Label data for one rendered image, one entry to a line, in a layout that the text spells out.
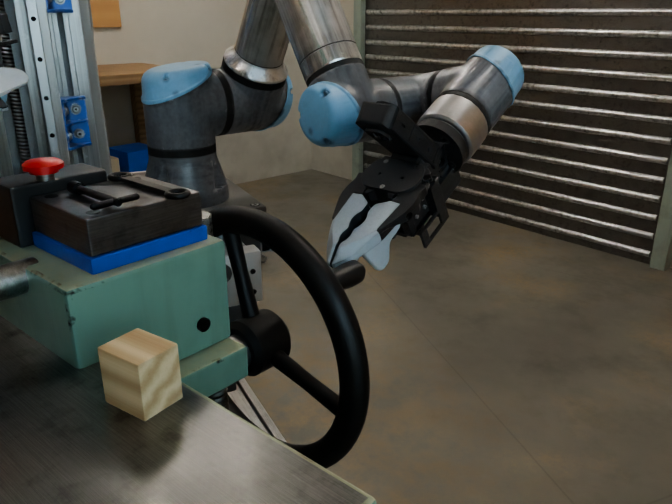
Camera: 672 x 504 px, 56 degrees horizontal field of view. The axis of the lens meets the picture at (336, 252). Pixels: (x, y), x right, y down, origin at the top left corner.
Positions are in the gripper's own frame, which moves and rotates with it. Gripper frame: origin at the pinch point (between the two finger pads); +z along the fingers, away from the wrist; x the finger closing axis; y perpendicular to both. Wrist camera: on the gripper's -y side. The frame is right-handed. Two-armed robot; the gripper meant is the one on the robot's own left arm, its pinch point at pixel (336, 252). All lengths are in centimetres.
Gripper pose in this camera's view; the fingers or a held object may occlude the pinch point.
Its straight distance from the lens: 62.8
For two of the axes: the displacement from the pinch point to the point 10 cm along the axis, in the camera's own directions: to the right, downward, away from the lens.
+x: -7.5, -2.4, 6.2
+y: 3.3, 6.7, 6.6
